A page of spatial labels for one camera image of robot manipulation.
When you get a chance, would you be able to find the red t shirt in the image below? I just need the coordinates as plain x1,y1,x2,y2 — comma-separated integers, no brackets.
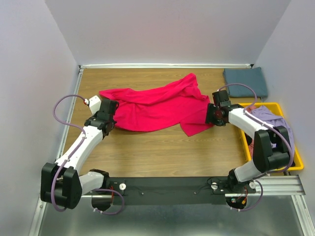
99,73,213,137

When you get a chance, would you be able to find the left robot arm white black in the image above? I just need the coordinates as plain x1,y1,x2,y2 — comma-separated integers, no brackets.
40,96,119,212

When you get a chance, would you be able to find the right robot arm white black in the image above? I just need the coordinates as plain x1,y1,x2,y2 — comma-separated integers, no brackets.
205,103,294,193

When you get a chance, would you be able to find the pink garment in bin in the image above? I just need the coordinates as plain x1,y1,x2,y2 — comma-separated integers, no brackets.
248,141,254,157

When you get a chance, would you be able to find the lavender t shirt in bin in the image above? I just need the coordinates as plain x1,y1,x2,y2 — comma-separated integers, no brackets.
248,106,295,153

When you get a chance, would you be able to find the folded grey-blue t shirt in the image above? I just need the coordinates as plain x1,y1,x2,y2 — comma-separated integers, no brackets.
223,67,268,98

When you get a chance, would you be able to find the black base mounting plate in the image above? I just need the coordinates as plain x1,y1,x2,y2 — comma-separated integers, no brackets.
80,173,256,209

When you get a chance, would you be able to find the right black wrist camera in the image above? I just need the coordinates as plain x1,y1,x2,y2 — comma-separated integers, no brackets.
212,90,231,107

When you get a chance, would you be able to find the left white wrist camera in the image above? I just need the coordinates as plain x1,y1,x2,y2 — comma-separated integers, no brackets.
84,95,101,115

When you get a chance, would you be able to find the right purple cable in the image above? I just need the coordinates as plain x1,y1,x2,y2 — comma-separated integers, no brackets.
219,83,295,212

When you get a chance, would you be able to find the purple cable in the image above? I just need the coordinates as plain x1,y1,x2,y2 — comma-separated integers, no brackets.
51,94,125,215
219,83,295,212

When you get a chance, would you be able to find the aluminium left side rail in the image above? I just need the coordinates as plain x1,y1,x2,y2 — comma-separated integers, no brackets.
53,68,84,163

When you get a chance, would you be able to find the aluminium rail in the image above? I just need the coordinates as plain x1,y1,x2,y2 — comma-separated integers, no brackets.
39,175,306,198
53,68,84,163

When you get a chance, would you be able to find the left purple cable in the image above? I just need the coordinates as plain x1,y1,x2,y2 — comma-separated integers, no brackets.
51,94,125,215

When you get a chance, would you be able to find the aluminium front rail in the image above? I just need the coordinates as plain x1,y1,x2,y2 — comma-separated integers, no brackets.
39,175,306,198

